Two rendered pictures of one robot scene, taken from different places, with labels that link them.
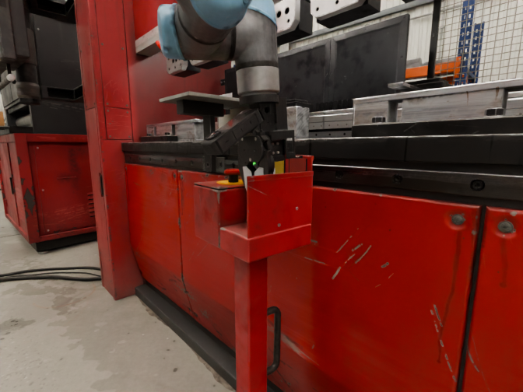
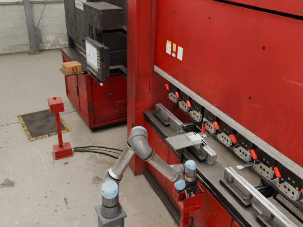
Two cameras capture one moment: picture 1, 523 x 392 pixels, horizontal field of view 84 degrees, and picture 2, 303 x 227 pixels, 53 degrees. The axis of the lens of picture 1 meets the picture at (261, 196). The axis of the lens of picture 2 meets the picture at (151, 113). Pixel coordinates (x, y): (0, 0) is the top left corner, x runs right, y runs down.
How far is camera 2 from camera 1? 1.99 m
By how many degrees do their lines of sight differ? 24
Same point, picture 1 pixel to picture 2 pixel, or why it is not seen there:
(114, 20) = (146, 58)
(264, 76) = (190, 179)
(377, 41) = not seen: hidden behind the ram
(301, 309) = (200, 217)
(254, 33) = (189, 172)
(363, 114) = (226, 174)
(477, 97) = (245, 190)
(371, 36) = not seen: hidden behind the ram
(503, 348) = not seen: outside the picture
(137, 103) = (152, 93)
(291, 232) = (195, 206)
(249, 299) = (183, 216)
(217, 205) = (177, 197)
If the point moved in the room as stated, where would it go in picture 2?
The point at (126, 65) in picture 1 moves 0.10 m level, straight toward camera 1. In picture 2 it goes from (149, 77) to (149, 80)
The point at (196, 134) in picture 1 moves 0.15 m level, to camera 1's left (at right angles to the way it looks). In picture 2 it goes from (178, 129) to (163, 126)
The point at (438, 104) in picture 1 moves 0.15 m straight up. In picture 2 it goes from (240, 186) to (243, 169)
